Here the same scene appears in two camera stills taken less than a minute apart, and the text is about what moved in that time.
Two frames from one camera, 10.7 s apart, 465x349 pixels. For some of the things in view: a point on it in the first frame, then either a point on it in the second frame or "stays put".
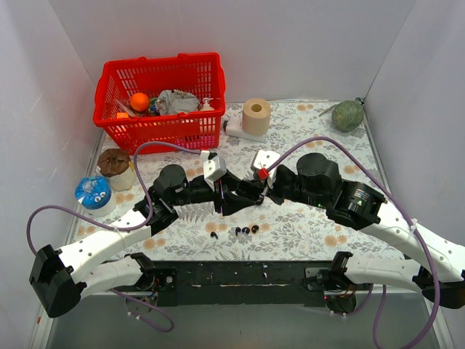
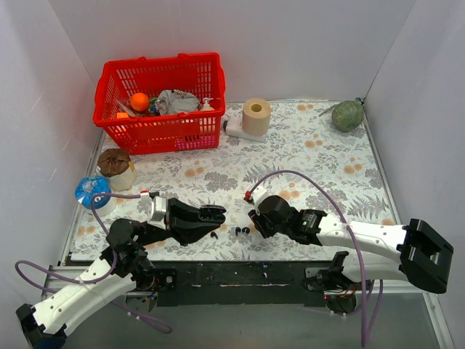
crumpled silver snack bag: [174, 101] stays put
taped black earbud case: [248, 189] → [212, 212]
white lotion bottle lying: [232, 125] stays put
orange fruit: [139, 101] stays put
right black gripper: [273, 190] → [260, 225]
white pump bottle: [206, 106] stays put
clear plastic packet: [129, 112] stays put
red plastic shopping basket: [177, 98] stays put
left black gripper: [221, 196] → [174, 219]
